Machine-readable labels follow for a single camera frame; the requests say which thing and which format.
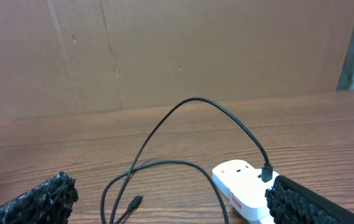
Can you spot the white USB charger plug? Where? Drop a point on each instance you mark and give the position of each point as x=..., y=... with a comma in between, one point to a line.
x=239, y=168

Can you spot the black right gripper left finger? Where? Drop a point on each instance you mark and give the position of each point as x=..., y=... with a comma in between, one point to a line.
x=48, y=203

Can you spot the white power strip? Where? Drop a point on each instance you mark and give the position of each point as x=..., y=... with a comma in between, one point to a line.
x=247, y=196

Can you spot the brown cardboard backboard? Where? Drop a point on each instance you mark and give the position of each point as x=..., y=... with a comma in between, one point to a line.
x=66, y=57

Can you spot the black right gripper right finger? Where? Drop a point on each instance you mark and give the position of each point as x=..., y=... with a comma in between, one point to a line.
x=292, y=203

